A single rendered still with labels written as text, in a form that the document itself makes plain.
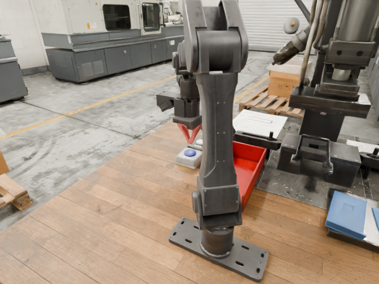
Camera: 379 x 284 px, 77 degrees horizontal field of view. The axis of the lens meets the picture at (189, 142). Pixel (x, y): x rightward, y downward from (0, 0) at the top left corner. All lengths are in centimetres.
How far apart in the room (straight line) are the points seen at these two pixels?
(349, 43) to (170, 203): 56
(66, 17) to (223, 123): 509
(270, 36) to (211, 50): 980
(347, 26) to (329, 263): 51
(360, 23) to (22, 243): 86
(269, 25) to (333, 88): 954
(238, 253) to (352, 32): 54
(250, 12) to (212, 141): 1005
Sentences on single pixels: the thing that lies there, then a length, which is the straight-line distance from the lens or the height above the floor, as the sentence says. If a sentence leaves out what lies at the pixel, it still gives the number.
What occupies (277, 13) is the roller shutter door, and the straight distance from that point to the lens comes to 1013.
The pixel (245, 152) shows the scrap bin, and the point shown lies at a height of 93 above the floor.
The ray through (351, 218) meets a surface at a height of 92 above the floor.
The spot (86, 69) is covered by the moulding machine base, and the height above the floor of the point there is 31.
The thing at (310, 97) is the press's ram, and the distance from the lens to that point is 70.
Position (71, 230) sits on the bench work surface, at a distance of 63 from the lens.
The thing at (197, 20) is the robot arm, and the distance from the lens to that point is 42.
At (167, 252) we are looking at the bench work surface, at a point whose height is 90.
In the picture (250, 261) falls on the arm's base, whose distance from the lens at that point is 53.
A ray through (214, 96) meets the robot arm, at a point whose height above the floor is 121.
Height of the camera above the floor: 133
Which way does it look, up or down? 28 degrees down
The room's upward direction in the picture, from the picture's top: straight up
